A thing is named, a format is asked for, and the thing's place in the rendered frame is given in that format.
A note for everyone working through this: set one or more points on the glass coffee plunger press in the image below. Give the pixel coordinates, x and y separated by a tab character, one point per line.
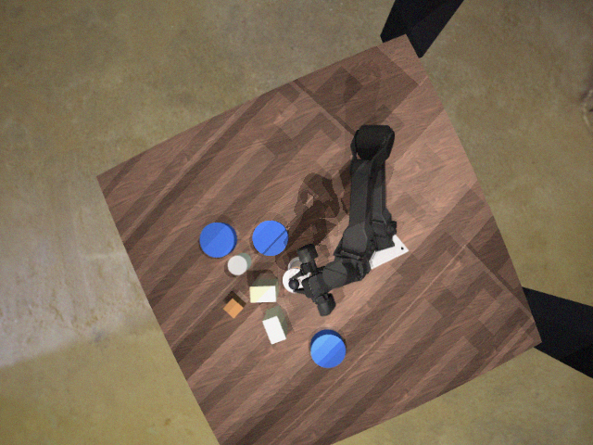
293	268

